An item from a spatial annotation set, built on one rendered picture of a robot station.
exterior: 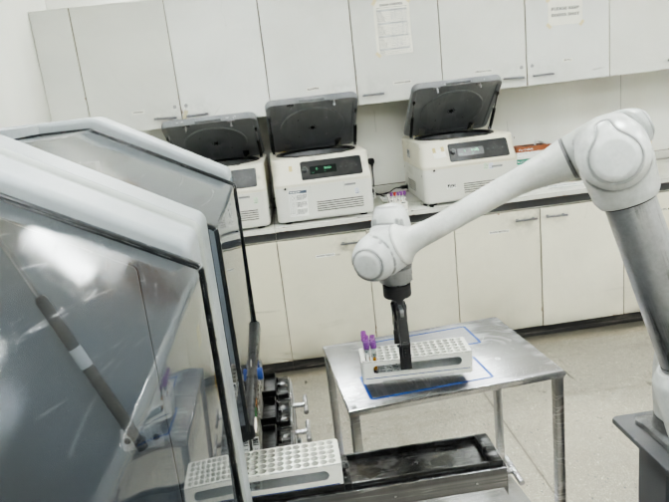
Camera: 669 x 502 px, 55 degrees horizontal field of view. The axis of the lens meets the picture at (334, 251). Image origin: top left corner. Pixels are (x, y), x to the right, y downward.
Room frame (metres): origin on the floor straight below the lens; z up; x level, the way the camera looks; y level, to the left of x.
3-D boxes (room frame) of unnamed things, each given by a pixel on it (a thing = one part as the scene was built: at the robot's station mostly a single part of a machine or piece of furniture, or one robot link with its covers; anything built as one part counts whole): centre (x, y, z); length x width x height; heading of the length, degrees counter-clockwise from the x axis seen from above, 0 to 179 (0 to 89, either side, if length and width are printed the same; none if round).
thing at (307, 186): (3.85, 0.04, 1.24); 0.62 x 0.56 x 0.69; 4
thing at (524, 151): (4.09, -1.33, 1.10); 0.24 x 0.13 x 0.10; 92
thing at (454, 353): (1.61, -0.18, 0.88); 0.30 x 0.10 x 0.06; 91
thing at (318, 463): (1.23, 0.19, 0.83); 0.30 x 0.10 x 0.06; 94
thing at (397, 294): (1.61, -0.15, 1.06); 0.08 x 0.07 x 0.09; 1
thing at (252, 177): (3.81, 0.62, 1.22); 0.62 x 0.56 x 0.64; 2
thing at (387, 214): (1.60, -0.15, 1.25); 0.13 x 0.11 x 0.16; 159
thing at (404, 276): (1.61, -0.15, 1.14); 0.09 x 0.09 x 0.06
